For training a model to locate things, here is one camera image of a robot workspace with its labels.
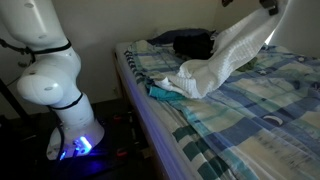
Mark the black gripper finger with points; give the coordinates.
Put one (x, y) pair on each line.
(225, 3)
(270, 5)

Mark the white waffle towel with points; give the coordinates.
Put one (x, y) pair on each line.
(233, 48)

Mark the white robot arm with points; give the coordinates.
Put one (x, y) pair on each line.
(51, 79)

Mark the black garment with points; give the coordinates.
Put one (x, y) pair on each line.
(195, 47)

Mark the green garment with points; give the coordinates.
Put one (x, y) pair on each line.
(248, 66)

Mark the dark blue pillow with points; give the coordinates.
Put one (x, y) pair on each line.
(169, 36)

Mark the teal cloth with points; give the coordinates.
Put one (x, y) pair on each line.
(162, 95)

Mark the blue plaid bed quilt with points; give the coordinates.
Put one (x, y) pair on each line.
(261, 124)

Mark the wooden bed frame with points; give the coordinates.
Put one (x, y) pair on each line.
(153, 129)

